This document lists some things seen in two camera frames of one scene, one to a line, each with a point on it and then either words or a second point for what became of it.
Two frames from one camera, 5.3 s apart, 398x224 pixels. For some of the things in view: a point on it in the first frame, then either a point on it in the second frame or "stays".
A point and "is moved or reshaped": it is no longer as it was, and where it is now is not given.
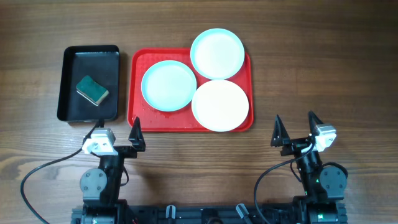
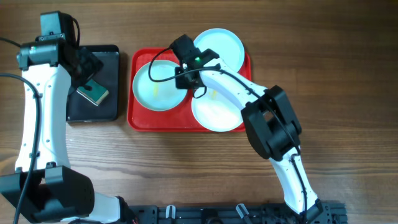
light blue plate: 168,85 is moved or reshaped
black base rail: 211,213 stays
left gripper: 137,136 -> 92,66
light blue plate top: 217,53 stays
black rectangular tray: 101,62 stays
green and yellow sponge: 91,91 stays
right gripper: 282,137 -> 180,83
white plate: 220,106 stays
